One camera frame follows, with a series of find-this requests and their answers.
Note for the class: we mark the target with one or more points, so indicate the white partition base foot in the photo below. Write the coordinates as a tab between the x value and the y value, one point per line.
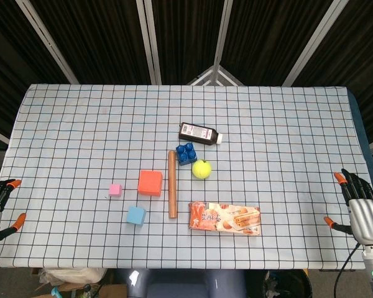
216	73

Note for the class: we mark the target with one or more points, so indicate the small pink foam cube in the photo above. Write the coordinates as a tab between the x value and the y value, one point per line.
115	190

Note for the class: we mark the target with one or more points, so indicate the small teal plastic item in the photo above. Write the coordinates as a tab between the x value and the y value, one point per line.
55	292

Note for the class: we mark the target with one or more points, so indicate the white double partition post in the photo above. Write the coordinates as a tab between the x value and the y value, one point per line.
149	40

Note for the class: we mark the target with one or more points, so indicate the white plastic bag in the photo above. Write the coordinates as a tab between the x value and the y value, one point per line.
71	274

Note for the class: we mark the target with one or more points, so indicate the blue studded toy brick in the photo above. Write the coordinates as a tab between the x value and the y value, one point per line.
186	155

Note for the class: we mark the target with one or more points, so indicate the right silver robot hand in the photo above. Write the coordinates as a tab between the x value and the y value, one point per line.
368	220

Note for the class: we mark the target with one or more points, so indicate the brown cardboard box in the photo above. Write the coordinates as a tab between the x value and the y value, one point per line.
112	291

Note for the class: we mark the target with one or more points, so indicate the black trash bin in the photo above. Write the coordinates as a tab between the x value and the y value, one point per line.
292	285

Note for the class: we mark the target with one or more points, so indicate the brown bottle white cap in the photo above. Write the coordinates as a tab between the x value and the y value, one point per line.
196	133

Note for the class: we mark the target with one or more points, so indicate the medium blue foam cube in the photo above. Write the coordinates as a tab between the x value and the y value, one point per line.
135	214

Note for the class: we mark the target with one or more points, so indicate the white aluminium partition post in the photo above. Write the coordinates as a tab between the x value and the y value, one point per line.
317	40
46	42
220	34

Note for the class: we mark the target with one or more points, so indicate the orange egg roll box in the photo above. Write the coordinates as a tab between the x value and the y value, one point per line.
223	218

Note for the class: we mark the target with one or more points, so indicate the brown wooden rod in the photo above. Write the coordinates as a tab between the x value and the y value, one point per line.
173	186

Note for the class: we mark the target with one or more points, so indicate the yellow tennis ball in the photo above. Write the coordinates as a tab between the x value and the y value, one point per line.
201	169

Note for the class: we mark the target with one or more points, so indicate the large orange foam cube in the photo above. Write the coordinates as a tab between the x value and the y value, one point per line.
150	183

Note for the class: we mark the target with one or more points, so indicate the blue-grey robot torso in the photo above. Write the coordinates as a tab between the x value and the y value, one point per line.
174	285

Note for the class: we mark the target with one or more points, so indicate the light checkered tablecloth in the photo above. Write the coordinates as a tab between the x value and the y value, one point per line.
267	139

